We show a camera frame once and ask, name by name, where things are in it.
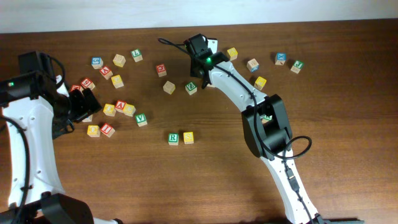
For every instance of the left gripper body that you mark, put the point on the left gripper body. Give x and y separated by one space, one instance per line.
80 107

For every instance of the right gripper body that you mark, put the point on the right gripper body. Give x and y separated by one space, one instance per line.
194 63

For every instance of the yellow S block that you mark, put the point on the yellow S block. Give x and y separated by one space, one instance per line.
188 137

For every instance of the green r block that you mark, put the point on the green r block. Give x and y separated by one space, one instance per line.
173 139
266 118

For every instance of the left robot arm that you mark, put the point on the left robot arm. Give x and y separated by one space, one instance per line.
38 108

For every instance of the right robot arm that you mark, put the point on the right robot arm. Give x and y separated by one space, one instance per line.
267 130

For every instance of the blue H block lower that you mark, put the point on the blue H block lower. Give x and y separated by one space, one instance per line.
88 119

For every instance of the red M block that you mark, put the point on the red M block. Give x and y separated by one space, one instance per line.
76 87

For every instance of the green Z block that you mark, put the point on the green Z block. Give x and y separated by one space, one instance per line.
191 88

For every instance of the red 9 block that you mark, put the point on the red 9 block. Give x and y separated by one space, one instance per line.
87 84

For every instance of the yellow block mid left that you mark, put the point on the yellow block mid left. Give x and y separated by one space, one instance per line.
109 110

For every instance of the yellow block bottom left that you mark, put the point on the yellow block bottom left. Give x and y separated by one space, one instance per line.
93 131

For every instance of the plain wooden block centre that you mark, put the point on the plain wooden block centre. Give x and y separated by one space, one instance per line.
169 87

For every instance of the red I block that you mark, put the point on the red I block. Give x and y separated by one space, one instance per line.
107 130

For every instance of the red A block lower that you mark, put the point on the red A block lower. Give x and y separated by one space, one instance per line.
120 105

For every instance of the red a block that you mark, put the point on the red a block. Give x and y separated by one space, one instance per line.
120 105
106 72

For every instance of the red Q block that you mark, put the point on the red Q block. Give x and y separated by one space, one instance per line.
161 70

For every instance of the yellow block top right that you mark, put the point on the yellow block top right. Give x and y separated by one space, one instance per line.
232 54

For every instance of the red A block upper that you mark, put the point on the red A block upper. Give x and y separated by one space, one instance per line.
106 72

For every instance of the yellow block upper left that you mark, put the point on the yellow block upper left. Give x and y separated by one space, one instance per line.
117 81

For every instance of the blue 5 block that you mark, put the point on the blue 5 block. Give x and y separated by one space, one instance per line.
97 62

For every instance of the yellow block beside A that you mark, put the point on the yellow block beside A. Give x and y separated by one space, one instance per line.
129 110

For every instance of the wooden block blue side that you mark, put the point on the wooden block blue side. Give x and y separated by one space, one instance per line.
252 65

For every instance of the plain wooden block top-left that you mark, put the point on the plain wooden block top-left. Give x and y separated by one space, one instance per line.
119 60

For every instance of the green V block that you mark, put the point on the green V block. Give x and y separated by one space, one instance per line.
141 119

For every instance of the green L block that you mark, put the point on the green L block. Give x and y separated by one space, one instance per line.
136 54

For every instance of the blue X block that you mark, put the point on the blue X block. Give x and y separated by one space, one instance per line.
280 58

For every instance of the green J block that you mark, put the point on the green J block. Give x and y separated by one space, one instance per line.
297 66

